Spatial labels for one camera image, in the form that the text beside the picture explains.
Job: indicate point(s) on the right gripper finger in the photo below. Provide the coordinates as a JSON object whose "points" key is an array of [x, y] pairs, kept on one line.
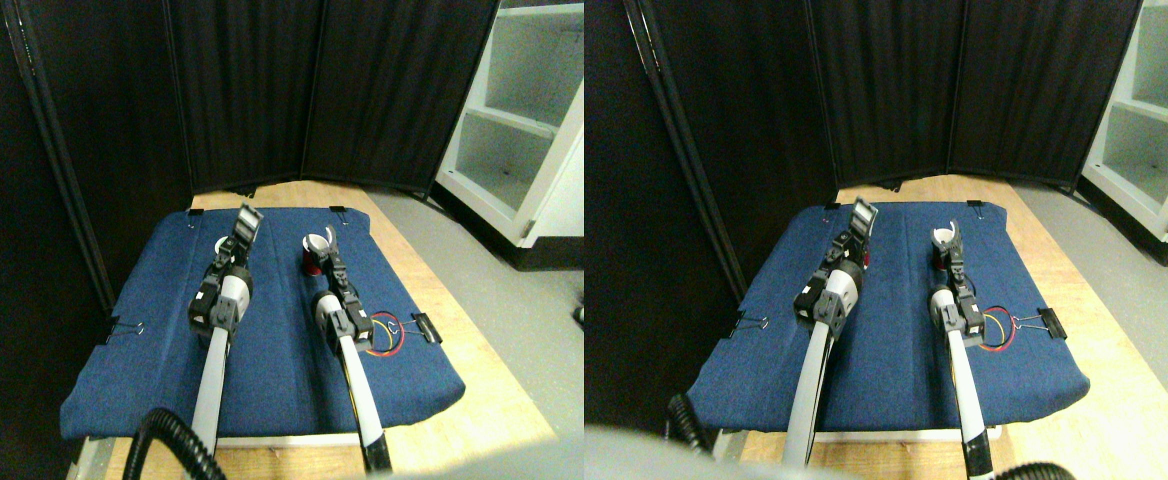
{"points": [[952, 238], [333, 240]]}

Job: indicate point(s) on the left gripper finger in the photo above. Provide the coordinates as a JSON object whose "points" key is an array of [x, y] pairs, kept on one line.
{"points": [[864, 224], [247, 232]]}

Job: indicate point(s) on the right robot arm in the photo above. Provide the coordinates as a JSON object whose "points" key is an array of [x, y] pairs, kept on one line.
{"points": [[968, 400], [362, 400]]}

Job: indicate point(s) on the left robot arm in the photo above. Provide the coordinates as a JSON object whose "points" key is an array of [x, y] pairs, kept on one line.
{"points": [[812, 390], [211, 390]]}

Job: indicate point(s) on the dark blue cloth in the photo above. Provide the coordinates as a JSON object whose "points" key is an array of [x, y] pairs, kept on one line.
{"points": [[284, 370], [894, 380]]}

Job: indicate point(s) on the curtain stand pole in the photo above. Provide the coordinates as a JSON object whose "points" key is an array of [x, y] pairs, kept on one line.
{"points": [[57, 150], [687, 150]]}

